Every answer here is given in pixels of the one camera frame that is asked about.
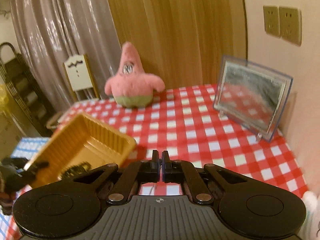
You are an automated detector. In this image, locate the brown bead necklace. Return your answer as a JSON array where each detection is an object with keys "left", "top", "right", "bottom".
[{"left": 60, "top": 162, "right": 91, "bottom": 181}]

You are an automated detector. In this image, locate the orange plastic tray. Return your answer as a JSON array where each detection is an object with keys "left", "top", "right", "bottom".
[{"left": 25, "top": 114, "right": 137, "bottom": 189}]

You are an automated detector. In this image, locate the left hand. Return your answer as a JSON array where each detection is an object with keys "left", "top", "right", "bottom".
[{"left": 0, "top": 192, "right": 16, "bottom": 216}]

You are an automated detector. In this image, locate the blue white checkered cloth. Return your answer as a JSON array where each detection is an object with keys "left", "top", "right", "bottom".
[{"left": 0, "top": 137, "right": 50, "bottom": 239}]

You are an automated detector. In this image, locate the red white checkered tablecloth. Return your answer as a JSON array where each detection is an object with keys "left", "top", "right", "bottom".
[{"left": 13, "top": 85, "right": 306, "bottom": 239}]

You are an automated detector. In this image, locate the yellow plastic bag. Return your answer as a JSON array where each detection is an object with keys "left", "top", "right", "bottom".
[{"left": 0, "top": 84, "right": 9, "bottom": 113}]

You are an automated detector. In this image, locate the pink starfish plush toy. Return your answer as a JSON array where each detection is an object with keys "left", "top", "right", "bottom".
[{"left": 104, "top": 42, "right": 165, "bottom": 108}]

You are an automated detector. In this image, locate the black metal shelf rack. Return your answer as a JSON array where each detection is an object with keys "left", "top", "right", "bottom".
[{"left": 1, "top": 42, "right": 55, "bottom": 137}]

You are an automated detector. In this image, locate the white wooden chair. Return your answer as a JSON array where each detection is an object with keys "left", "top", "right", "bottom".
[{"left": 63, "top": 54, "right": 100, "bottom": 101}]

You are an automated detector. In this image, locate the framed sand art picture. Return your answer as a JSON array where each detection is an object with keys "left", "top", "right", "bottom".
[{"left": 213, "top": 55, "right": 293, "bottom": 142}]

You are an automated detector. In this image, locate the wooden door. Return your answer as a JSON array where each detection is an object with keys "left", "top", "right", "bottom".
[{"left": 108, "top": 0, "right": 247, "bottom": 89}]

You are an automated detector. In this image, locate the beige curtain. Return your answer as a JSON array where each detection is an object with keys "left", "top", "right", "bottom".
[{"left": 10, "top": 0, "right": 121, "bottom": 111}]

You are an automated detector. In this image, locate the double wall socket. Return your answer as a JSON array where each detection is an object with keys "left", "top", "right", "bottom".
[{"left": 263, "top": 5, "right": 302, "bottom": 46}]

